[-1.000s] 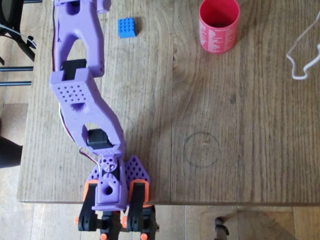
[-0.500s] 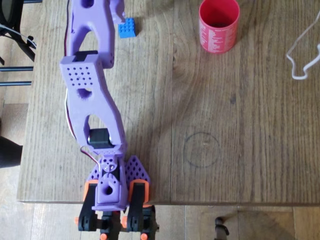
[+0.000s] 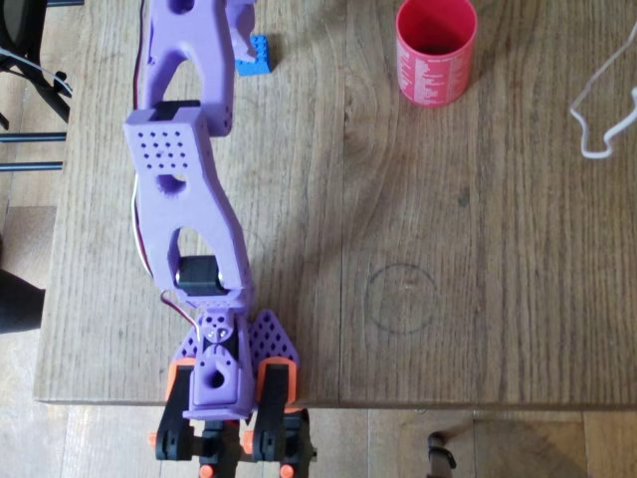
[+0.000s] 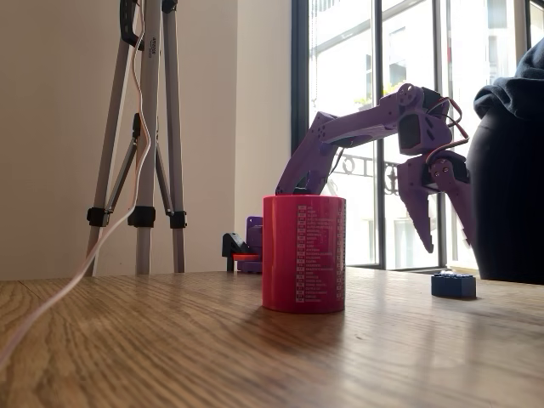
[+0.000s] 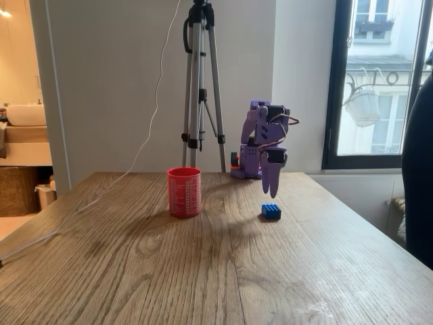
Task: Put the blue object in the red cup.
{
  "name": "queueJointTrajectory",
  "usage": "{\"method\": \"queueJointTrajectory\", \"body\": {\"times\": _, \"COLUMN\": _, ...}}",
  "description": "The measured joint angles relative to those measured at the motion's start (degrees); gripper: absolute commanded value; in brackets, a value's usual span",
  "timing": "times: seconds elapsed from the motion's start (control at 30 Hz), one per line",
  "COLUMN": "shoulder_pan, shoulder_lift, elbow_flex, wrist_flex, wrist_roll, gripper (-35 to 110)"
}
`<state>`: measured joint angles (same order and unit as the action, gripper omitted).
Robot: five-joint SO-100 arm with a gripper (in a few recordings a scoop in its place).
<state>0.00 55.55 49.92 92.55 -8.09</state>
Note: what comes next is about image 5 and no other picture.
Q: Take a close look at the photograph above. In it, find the blue studded toy block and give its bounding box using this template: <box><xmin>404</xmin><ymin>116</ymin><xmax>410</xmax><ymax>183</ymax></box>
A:
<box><xmin>260</xmin><ymin>202</ymin><xmax>283</xmax><ymax>221</ymax></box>

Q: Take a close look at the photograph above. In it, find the red cup white print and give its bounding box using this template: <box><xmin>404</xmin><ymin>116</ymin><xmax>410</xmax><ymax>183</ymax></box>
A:
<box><xmin>166</xmin><ymin>166</ymin><xmax>202</xmax><ymax>219</ymax></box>

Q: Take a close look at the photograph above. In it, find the white hanging planter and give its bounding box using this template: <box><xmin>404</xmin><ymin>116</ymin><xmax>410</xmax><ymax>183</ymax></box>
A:
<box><xmin>341</xmin><ymin>86</ymin><xmax>382</xmax><ymax>128</ymax></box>

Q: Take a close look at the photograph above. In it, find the beige fluffy cushion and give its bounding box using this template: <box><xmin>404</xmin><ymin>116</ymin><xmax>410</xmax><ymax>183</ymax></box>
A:
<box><xmin>385</xmin><ymin>197</ymin><xmax>407</xmax><ymax>251</ymax></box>

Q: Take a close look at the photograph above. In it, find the person in dark clothing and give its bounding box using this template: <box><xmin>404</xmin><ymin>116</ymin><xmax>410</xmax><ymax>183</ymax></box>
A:
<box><xmin>401</xmin><ymin>49</ymin><xmax>433</xmax><ymax>271</ymax></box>

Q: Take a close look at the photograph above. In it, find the white waste bin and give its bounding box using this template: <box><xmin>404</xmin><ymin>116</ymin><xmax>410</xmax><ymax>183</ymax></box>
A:
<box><xmin>35</xmin><ymin>175</ymin><xmax>58</xmax><ymax>211</ymax></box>

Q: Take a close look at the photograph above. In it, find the wooden vanity counter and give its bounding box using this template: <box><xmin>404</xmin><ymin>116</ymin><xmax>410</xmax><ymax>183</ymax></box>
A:
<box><xmin>0</xmin><ymin>125</ymin><xmax>53</xmax><ymax>167</ymax></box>

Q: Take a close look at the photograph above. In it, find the white sink basin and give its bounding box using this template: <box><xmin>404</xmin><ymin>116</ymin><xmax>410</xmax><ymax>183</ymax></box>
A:
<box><xmin>6</xmin><ymin>104</ymin><xmax>47</xmax><ymax>127</ymax></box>

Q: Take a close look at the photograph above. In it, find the wicker basket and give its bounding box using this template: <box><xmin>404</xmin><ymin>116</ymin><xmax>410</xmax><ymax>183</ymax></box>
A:
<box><xmin>0</xmin><ymin>166</ymin><xmax>42</xmax><ymax>218</ymax></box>

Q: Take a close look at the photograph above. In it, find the black window frame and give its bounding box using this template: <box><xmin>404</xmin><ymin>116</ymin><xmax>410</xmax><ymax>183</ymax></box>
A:
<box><xmin>321</xmin><ymin>0</ymin><xmax>433</xmax><ymax>171</ymax></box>

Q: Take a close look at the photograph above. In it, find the grey black camera tripod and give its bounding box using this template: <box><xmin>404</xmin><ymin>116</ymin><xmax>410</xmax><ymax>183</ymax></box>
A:
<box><xmin>180</xmin><ymin>0</ymin><xmax>227</xmax><ymax>173</ymax></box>

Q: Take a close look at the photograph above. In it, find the white cable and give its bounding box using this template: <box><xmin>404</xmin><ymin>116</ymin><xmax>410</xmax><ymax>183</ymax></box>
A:
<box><xmin>0</xmin><ymin>0</ymin><xmax>182</xmax><ymax>265</ymax></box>

